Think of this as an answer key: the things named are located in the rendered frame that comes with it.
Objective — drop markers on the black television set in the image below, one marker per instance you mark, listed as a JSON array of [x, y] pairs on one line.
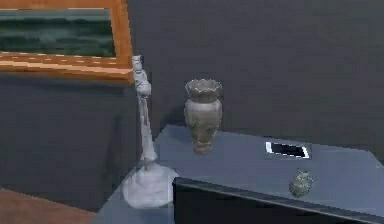
[[233, 208]]

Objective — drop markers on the grey ruffled vase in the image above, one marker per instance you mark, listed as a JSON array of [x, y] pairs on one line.
[[202, 115]]

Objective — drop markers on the pale grey table lamp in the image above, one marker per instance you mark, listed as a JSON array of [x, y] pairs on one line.
[[149, 186]]

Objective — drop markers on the black white-edged phone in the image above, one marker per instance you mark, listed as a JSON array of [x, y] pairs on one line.
[[287, 150]]

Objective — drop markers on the grey table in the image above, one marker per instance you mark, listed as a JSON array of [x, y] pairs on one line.
[[253, 166]]

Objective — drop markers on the wood framed green picture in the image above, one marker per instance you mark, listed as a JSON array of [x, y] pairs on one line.
[[66, 36]]

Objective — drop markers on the small grey-green lumpy object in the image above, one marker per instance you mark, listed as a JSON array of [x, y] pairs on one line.
[[300, 183]]

